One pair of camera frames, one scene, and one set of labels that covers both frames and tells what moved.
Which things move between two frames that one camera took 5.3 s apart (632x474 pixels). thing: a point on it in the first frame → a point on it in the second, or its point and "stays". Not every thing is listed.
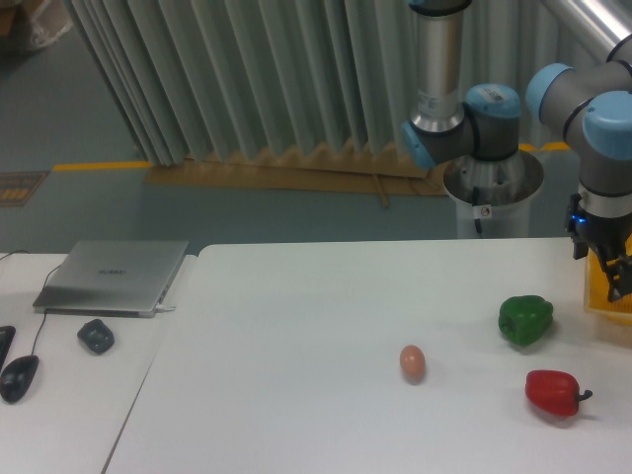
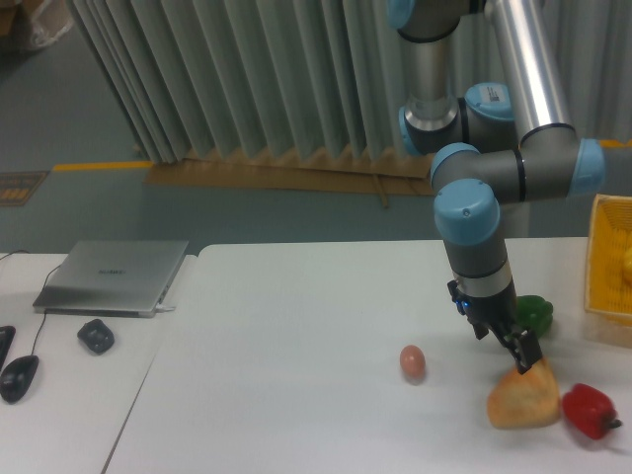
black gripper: (608, 237) → (501, 311)
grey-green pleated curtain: (211, 78) stays
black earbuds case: (96, 336) stays
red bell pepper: (555, 391) → (590, 411)
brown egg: (413, 362) stays
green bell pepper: (527, 318) stays
